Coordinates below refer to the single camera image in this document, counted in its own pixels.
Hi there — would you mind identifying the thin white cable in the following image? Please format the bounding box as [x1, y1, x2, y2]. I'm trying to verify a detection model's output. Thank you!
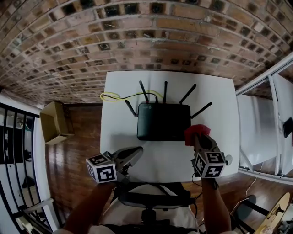
[230, 175, 258, 215]

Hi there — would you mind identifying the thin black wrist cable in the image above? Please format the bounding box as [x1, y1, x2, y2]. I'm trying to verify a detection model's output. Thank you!
[191, 172, 219, 199]

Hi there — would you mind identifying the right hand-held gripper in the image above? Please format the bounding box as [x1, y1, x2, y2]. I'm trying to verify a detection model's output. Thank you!
[191, 133, 229, 178]

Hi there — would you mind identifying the open cardboard box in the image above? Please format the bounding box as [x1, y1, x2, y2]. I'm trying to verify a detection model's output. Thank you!
[39, 101, 75, 146]

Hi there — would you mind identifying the black chest mount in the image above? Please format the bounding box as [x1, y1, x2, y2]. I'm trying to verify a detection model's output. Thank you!
[116, 182, 195, 229]

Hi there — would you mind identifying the black power cable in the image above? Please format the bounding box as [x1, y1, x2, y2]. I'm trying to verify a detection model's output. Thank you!
[104, 92, 160, 103]

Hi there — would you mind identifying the black stool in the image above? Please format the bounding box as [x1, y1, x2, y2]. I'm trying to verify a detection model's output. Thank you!
[233, 194, 275, 234]

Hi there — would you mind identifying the black metal railing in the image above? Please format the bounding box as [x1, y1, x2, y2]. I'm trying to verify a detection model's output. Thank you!
[0, 102, 58, 234]

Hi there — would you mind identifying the person's right forearm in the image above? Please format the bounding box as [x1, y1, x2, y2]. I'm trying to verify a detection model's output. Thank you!
[201, 177, 232, 234]

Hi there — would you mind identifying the flat black device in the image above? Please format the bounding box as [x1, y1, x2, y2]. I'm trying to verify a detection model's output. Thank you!
[283, 117, 293, 138]

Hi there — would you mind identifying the person's white shirt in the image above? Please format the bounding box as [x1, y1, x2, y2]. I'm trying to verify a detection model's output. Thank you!
[52, 185, 200, 234]

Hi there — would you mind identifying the black cabinet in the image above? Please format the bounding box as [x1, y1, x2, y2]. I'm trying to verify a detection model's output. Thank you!
[0, 124, 34, 165]

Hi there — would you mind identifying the black router with antennas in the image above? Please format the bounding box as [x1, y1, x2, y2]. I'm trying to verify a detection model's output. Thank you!
[125, 80, 213, 142]

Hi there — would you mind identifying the pink cloth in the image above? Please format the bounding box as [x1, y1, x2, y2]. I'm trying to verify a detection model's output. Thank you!
[184, 124, 211, 147]

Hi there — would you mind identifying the white metal shelf rack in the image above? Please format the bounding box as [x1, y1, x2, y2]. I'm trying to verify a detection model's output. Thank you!
[235, 51, 293, 183]

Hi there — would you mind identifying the yellow cable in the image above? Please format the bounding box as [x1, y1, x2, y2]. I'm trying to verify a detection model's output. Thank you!
[100, 90, 164, 102]

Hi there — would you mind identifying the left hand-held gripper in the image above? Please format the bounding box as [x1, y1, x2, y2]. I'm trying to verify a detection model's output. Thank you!
[86, 146, 144, 184]

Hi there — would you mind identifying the person's left forearm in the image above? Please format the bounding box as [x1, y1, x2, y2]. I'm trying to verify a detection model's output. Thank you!
[65, 181, 116, 234]

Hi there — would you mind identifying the round wooden table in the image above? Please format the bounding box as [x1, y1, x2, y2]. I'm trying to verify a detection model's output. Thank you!
[260, 191, 293, 234]

